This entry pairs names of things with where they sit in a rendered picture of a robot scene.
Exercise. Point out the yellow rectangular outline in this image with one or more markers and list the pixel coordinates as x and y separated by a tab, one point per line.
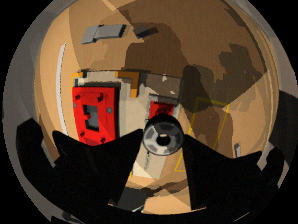
194	117

